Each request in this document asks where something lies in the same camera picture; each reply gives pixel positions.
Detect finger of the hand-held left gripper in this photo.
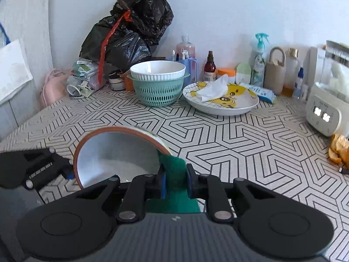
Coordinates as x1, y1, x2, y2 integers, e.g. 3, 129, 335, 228
0, 147, 75, 191

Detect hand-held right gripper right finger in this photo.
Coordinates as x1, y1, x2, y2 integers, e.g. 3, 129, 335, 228
186, 163, 276, 224

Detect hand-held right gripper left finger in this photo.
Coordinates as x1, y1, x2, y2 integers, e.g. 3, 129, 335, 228
71, 165, 167, 223

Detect green scouring pad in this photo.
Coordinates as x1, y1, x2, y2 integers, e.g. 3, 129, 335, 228
147, 154, 201, 214

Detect white bowl with brown rim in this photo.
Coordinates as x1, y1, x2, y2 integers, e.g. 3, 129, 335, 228
73, 126, 171, 190

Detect white ribbed bowl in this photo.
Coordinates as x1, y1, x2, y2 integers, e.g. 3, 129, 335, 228
130, 60, 186, 82

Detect pink bag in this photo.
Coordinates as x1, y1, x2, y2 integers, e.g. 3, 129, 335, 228
40, 69, 72, 109

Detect green colander basket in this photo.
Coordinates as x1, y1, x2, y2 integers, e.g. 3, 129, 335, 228
127, 72, 191, 107

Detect white plate with yellow print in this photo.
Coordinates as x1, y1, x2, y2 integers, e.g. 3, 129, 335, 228
182, 81, 260, 116

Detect white tissue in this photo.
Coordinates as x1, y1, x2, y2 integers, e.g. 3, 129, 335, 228
195, 74, 229, 102

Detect stacked black and white containers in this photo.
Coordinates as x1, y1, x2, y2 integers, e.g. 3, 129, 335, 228
108, 71, 127, 91

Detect clear plastic bag of sundries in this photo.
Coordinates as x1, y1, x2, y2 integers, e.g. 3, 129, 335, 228
66, 58, 107, 98

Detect blue wet wipes pack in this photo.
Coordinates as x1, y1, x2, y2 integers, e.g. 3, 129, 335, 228
239, 83, 277, 104

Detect brown spray bottle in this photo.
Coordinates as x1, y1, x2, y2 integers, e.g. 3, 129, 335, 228
203, 50, 217, 82

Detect jar with orange lid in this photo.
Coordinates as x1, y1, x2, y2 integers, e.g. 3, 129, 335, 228
217, 67, 236, 84

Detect blue organiser basket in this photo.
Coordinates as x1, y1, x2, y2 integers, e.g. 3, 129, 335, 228
166, 56, 201, 81

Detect light green bottle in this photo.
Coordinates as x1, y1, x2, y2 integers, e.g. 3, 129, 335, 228
235, 62, 252, 85

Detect pink liquid bottle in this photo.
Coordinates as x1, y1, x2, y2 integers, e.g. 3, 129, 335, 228
176, 34, 196, 59

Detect teal spray bottle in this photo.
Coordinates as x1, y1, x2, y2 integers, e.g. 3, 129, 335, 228
250, 33, 270, 88

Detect black garbage bag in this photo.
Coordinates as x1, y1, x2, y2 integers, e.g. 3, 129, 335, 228
110, 0, 174, 46
79, 16, 152, 72

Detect small bottle with blue cap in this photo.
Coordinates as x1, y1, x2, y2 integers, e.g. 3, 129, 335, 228
292, 67, 305, 99

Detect white appliance with display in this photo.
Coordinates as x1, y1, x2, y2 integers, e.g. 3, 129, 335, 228
305, 40, 349, 137

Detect clear bottle with gold cap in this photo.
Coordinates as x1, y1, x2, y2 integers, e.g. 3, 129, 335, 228
282, 48, 301, 98

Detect orange peels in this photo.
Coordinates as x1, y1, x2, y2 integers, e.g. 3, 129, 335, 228
328, 133, 349, 170

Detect white box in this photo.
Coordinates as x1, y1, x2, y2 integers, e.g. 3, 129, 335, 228
306, 45, 328, 93

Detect beige bottle with handle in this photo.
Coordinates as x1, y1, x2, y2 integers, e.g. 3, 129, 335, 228
263, 46, 287, 96

